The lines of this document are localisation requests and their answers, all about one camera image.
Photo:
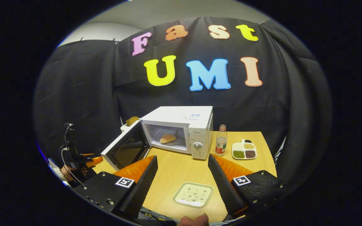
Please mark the white divided dish of beans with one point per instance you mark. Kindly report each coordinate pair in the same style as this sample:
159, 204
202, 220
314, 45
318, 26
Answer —
244, 150

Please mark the white microwave oven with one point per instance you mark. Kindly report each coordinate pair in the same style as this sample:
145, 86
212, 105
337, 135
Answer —
200, 125

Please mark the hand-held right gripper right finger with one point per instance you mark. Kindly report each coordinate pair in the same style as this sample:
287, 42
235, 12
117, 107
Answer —
223, 185

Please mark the black backdrop cloth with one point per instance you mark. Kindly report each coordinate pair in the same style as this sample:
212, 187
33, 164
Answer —
83, 94

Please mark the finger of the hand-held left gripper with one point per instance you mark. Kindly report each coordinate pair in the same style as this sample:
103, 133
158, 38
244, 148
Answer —
95, 161

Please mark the white box container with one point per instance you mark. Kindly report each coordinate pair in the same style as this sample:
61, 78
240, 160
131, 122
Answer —
125, 128

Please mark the cream square patterned plate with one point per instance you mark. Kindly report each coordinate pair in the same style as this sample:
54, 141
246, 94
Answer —
193, 194

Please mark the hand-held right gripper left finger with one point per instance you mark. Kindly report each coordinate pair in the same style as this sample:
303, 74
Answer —
140, 188

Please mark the clear bottle with red label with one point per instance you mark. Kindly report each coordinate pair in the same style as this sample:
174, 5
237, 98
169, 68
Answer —
221, 144

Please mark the brown bread piece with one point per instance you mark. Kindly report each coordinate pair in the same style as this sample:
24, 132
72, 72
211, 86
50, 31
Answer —
132, 120

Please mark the orange sugared bread bun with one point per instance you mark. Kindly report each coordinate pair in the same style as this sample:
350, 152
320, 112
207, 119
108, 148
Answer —
167, 138

